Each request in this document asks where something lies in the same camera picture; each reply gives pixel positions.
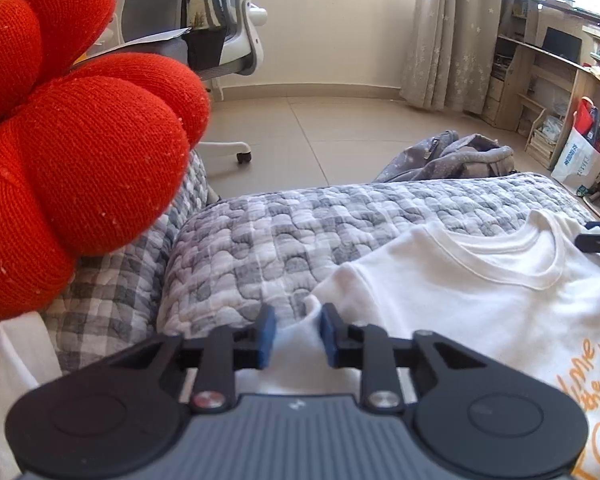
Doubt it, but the wooden file rack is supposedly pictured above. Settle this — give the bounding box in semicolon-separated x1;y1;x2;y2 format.
524;110;566;170

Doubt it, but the red bag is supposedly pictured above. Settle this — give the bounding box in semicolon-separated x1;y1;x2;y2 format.
573;96;600;136

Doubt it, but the wooden desk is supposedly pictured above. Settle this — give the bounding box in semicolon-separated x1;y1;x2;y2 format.
482;0;600;133

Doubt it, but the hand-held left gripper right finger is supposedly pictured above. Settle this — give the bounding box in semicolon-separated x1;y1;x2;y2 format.
319;304;491;413

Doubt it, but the beige star curtain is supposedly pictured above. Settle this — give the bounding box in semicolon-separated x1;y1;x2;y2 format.
399;0;518;116

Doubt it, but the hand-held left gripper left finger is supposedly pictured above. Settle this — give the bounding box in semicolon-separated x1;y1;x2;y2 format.
105;304;277;413

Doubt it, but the white cloth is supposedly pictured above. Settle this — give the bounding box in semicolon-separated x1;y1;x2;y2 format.
0;310;63;480

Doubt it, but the red knitted cushion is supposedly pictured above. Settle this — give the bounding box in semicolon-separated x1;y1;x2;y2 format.
0;0;212;328

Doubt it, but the white t-shirt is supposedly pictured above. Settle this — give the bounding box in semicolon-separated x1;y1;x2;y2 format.
260;208;600;480

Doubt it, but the grey checked sofa cover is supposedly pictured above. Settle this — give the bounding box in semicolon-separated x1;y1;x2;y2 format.
0;150;216;480

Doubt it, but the black monitor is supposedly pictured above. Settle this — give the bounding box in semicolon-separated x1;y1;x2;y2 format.
541;27;582;64

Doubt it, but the white office chair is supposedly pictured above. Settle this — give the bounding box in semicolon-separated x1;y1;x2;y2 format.
100;0;270;165

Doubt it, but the white shopping bag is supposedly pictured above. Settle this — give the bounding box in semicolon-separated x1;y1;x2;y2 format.
551;127;600;196

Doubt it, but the grey crumpled cloth on floor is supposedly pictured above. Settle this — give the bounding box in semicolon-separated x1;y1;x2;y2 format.
372;130;516;183

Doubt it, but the grey pebble quilted sofa cover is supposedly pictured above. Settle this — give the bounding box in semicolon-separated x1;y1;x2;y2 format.
155;172;596;341

